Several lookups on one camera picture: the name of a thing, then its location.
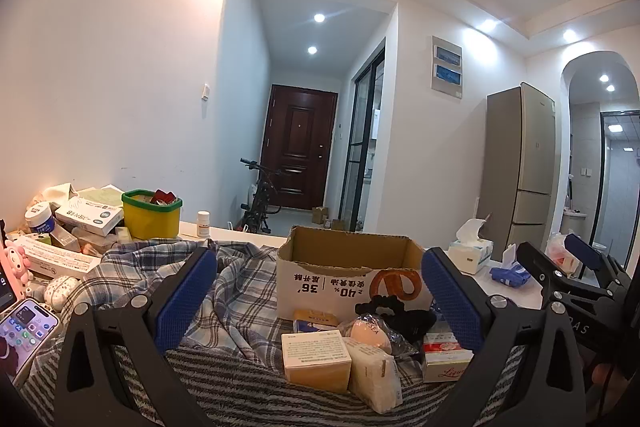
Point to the dark brown entrance door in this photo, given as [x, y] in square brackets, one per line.
[300, 137]

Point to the white and blue medicine box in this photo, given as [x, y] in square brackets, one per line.
[87, 214]

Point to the red and gold cigarette box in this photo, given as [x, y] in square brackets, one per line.
[445, 359]

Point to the small cardboard floor box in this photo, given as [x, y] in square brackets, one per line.
[320, 215]
[339, 225]

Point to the white light switch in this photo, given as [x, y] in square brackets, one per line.
[206, 92]

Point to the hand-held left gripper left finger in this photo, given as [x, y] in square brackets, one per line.
[186, 302]

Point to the blue plaid shirt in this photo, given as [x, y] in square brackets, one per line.
[240, 297]

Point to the smartphone with lit screen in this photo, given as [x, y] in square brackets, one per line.
[25, 332]

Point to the plastic makeup sponge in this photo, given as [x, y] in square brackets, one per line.
[365, 332]

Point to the beige refrigerator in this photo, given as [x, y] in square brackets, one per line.
[520, 157]

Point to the grey striped blanket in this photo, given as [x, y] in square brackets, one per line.
[260, 392]

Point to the white earbuds case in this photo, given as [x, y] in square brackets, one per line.
[60, 292]

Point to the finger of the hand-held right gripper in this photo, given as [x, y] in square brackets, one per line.
[582, 253]
[542, 264]

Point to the person's right hand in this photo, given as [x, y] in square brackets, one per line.
[601, 375]

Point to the white pill bottle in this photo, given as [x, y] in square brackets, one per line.
[203, 224]

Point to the white tissue box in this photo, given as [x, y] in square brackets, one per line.
[467, 257]

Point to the black framed glass door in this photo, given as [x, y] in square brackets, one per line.
[365, 132]

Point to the black bicycle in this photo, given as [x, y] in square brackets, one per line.
[260, 207]

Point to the red and white packet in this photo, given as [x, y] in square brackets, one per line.
[557, 254]

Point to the long white medicine box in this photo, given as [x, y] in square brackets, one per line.
[55, 257]

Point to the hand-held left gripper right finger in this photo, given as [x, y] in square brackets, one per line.
[450, 302]

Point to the black screen device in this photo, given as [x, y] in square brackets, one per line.
[6, 292]

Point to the printed cardboard box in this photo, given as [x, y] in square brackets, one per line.
[320, 287]

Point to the blue wet wipes pack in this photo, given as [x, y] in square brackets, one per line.
[507, 275]

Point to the white jar with blue label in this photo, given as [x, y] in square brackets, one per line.
[40, 219]

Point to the yellow bin with green rim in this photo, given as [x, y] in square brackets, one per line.
[150, 222]

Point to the small blue yellow box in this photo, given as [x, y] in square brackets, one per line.
[312, 319]

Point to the white tissue packet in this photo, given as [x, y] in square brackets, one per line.
[372, 377]

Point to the crumpled white paper bag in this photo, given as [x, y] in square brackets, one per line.
[57, 193]

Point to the pink plush toy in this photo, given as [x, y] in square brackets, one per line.
[17, 259]

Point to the yellow and white box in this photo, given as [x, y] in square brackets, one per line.
[315, 357]

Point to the recessed ceiling light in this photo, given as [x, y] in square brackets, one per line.
[487, 25]
[312, 50]
[319, 17]
[569, 35]

